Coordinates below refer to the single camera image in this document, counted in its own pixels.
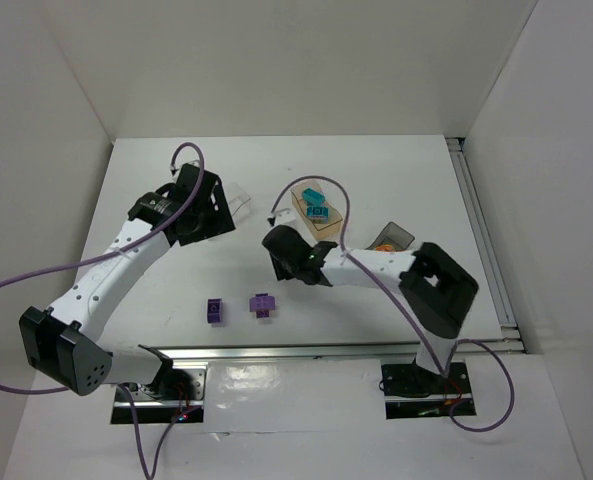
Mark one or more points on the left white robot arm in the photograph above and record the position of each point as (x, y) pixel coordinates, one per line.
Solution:
(61, 340)

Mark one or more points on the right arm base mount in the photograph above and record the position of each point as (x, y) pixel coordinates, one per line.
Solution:
(411, 393)

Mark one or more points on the grey plastic container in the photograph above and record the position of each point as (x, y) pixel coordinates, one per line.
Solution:
(392, 233)

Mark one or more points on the aluminium rail front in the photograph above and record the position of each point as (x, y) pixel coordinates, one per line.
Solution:
(289, 351)

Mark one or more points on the aluminium rail right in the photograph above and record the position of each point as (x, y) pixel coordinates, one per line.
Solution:
(510, 331)

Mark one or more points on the orange plastic container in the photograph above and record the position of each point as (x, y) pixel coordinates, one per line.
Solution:
(319, 231)

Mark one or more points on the curved teal lego brick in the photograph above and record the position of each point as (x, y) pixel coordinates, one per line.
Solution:
(313, 197)

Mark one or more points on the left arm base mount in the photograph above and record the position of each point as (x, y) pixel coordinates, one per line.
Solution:
(183, 396)

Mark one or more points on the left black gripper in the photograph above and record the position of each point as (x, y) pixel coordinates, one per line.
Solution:
(221, 209)

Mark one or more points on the long teal lego brick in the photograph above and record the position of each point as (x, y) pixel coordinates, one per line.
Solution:
(317, 214)

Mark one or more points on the clear plastic container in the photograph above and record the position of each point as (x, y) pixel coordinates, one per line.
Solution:
(239, 202)

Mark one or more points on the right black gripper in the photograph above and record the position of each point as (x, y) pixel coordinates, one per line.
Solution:
(280, 267)

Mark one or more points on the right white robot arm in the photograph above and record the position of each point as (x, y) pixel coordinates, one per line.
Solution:
(432, 291)

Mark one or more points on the aluminium rail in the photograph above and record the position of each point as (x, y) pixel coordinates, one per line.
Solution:
(510, 331)
(289, 351)

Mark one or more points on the dark purple lego brick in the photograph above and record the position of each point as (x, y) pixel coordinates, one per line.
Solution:
(214, 314)

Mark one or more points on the light purple lego piece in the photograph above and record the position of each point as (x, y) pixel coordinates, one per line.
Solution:
(262, 305)

